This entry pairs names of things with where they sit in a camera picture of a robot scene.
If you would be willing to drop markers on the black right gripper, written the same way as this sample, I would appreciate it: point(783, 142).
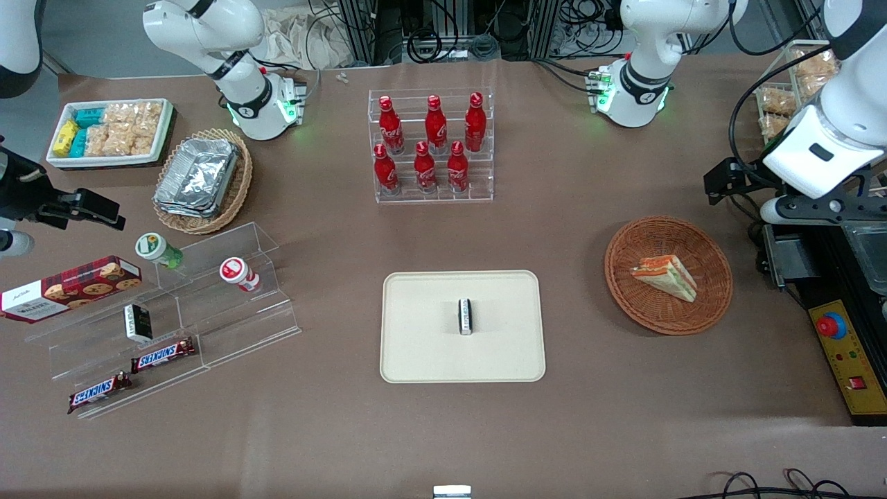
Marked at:
point(19, 192)

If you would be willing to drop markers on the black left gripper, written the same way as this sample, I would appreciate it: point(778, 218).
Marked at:
point(747, 178)

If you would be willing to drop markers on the triangular sandwich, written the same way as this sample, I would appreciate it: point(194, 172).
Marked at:
point(666, 276)

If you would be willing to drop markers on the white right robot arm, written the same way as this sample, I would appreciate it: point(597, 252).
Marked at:
point(208, 28)

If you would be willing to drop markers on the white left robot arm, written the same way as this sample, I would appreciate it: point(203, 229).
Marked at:
point(651, 41)

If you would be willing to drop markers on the aluminium foil tray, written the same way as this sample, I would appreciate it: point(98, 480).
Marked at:
point(197, 177)

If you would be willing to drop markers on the round brown wicker basket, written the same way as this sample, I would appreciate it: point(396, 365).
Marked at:
point(644, 305)

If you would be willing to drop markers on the oval tan wicker basket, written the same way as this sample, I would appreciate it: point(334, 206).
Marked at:
point(239, 187)

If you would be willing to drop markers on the beige plastic tray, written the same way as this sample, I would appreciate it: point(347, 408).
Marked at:
point(429, 346)

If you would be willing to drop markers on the white rectangular snack bin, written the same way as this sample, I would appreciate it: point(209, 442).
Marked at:
point(111, 161)

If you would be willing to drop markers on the teal snack packet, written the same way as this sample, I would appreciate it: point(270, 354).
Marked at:
point(89, 117)
point(78, 143)

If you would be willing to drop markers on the clear rice cracker bag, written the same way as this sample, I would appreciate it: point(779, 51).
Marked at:
point(119, 114)
point(148, 116)
point(98, 141)
point(128, 141)

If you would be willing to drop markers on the green lidded white cup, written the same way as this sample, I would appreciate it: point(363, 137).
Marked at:
point(154, 247)

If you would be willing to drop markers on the yellow snack packet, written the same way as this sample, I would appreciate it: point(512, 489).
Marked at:
point(65, 137)

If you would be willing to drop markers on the clear fried snack bag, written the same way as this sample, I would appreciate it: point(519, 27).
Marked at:
point(812, 86)
point(779, 101)
point(775, 126)
point(816, 64)

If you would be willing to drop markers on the red tartan cookie box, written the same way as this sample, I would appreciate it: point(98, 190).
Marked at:
point(69, 287)

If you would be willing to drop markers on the grey metal box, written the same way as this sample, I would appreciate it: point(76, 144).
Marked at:
point(790, 260)

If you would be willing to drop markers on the small black white box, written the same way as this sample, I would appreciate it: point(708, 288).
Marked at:
point(466, 317)
point(138, 322)

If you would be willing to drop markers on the black countertop appliance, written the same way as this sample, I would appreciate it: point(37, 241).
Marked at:
point(831, 277)

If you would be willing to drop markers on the red lidded white cup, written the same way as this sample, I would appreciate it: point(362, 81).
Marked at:
point(237, 272)

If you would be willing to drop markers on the snickers chocolate bar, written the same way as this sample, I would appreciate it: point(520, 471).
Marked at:
point(99, 393)
point(163, 355)

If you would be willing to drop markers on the steel pan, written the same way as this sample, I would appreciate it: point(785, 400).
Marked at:
point(870, 256)

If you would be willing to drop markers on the red emergency stop button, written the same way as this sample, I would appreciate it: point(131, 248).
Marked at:
point(831, 326)

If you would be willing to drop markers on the clear acrylic stepped shelf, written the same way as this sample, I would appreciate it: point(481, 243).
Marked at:
point(235, 326)

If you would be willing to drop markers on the yellow control box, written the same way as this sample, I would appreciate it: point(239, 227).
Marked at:
point(856, 374)

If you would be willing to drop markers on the clear acrylic bottle rack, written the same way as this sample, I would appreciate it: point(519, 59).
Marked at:
point(478, 187)

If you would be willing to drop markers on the red cola bottle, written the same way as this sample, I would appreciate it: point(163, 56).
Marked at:
point(390, 128)
point(475, 125)
point(425, 172)
point(436, 128)
point(457, 170)
point(386, 173)

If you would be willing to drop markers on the beige crumpled cloth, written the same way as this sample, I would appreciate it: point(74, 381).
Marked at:
point(298, 38)

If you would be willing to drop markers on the small silver white device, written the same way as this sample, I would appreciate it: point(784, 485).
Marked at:
point(452, 492)

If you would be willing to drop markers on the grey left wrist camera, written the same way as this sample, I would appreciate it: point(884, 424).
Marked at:
point(811, 210)

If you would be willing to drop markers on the aluminium profile frame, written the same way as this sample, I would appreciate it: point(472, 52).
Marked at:
point(360, 28)

